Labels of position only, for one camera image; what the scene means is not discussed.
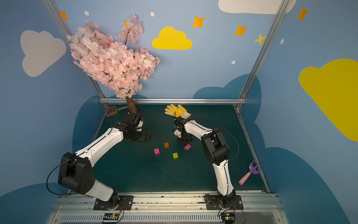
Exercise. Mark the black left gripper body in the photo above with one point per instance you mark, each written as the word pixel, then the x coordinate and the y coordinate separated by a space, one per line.
pixel 144 136

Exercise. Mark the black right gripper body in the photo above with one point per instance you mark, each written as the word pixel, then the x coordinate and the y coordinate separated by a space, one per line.
pixel 184 140

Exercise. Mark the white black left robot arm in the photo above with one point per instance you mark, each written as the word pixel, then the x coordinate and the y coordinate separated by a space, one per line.
pixel 76 169

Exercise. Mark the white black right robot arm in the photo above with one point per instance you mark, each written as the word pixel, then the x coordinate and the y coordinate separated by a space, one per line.
pixel 215 148

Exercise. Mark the lime green lego brick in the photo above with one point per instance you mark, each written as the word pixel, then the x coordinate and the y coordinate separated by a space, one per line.
pixel 175 155

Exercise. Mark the large magenta lego brick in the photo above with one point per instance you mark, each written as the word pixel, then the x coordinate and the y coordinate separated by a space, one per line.
pixel 156 151

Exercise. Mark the yellow white work glove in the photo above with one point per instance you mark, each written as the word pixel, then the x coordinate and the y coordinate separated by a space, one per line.
pixel 177 111

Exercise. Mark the brown plastic slotted scoop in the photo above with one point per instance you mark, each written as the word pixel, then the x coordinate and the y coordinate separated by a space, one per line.
pixel 113 110

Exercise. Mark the brown tree trunk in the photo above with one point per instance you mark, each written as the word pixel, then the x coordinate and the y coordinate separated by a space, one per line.
pixel 131 105

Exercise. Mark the pink blossom tree crown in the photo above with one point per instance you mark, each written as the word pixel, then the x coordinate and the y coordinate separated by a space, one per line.
pixel 111 62

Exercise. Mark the purple pink toy rake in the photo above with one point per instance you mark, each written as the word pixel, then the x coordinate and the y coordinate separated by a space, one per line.
pixel 254 169

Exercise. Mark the left controller board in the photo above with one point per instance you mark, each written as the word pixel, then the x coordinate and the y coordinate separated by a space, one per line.
pixel 111 218

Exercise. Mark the controller board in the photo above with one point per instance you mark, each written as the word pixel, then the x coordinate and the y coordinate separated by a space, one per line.
pixel 227 218
pixel 111 218

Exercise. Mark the right controller board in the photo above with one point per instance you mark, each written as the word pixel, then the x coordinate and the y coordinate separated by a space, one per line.
pixel 227 218

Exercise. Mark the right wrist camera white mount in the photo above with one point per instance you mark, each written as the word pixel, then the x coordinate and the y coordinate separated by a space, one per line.
pixel 177 132

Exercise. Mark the horizontal aluminium back rail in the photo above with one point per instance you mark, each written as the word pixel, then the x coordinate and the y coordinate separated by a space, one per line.
pixel 191 101

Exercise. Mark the right aluminium corner post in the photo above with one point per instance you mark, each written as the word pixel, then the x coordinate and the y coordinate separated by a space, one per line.
pixel 275 25

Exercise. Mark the aluminium corner post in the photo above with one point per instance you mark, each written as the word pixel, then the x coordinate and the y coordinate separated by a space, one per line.
pixel 275 25
pixel 64 29

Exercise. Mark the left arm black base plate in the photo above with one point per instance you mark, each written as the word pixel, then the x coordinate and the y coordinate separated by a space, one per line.
pixel 116 203

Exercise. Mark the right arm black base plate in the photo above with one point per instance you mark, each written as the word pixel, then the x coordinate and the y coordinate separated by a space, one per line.
pixel 214 203

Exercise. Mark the front aluminium rail frame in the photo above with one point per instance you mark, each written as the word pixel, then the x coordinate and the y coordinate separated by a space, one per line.
pixel 171 208

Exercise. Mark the left aluminium corner post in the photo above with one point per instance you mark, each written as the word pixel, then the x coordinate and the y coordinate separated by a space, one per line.
pixel 64 29

